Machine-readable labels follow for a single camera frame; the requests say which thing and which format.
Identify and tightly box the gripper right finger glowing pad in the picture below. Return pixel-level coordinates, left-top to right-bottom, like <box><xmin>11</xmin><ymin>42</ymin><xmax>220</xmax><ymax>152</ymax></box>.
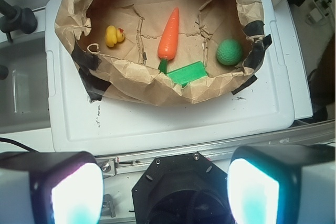
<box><xmin>227</xmin><ymin>144</ymin><xmax>335</xmax><ymax>223</ymax></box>

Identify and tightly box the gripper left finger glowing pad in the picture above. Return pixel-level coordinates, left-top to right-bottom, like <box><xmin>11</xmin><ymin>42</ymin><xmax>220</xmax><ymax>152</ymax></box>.
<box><xmin>1</xmin><ymin>152</ymin><xmax>104</xmax><ymax>223</ymax></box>

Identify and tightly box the green dimpled ball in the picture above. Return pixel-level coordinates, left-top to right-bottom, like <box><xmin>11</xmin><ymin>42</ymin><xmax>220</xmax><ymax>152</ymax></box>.
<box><xmin>216</xmin><ymin>39</ymin><xmax>243</xmax><ymax>66</ymax></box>

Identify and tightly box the white plastic lid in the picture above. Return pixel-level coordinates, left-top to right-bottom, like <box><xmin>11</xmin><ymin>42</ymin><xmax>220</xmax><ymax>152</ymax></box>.
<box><xmin>45</xmin><ymin>0</ymin><xmax>312</xmax><ymax>155</ymax></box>

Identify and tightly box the green plastic block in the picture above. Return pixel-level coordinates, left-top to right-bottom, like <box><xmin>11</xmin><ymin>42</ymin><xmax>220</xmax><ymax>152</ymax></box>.
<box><xmin>167</xmin><ymin>61</ymin><xmax>207</xmax><ymax>87</ymax></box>

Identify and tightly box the yellow rubber duck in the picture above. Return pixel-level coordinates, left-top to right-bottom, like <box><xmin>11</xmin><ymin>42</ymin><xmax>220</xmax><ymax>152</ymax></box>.
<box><xmin>104</xmin><ymin>26</ymin><xmax>125</xmax><ymax>48</ymax></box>

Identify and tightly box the orange toy carrot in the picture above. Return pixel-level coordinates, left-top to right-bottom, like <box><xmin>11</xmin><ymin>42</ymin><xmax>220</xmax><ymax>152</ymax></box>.
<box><xmin>157</xmin><ymin>7</ymin><xmax>179</xmax><ymax>74</ymax></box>

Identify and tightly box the black clamp knob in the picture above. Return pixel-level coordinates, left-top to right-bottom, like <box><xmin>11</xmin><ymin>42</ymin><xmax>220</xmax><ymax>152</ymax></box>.
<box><xmin>1</xmin><ymin>0</ymin><xmax>38</xmax><ymax>43</ymax></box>

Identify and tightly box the brown paper bag tray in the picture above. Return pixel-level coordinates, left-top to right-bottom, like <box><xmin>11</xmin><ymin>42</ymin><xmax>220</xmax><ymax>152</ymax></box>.
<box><xmin>55</xmin><ymin>0</ymin><xmax>272</xmax><ymax>106</ymax></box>

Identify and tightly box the silver corner bracket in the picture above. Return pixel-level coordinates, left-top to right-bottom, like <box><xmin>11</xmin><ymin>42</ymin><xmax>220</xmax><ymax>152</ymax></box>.
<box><xmin>101</xmin><ymin>194</ymin><xmax>116</xmax><ymax>218</ymax></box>

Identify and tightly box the aluminium extrusion rail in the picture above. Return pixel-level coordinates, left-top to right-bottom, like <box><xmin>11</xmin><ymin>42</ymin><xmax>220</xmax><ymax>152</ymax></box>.
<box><xmin>96</xmin><ymin>119</ymin><xmax>335</xmax><ymax>177</ymax></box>

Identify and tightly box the black octagonal mount plate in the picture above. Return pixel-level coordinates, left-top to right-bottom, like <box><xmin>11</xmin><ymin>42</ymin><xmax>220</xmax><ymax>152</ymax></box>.
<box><xmin>132</xmin><ymin>152</ymin><xmax>235</xmax><ymax>223</ymax></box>

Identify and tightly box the white connector with wires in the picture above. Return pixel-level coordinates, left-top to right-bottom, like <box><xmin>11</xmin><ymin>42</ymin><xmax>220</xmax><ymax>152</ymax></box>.
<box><xmin>308</xmin><ymin>0</ymin><xmax>335</xmax><ymax>25</ymax></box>

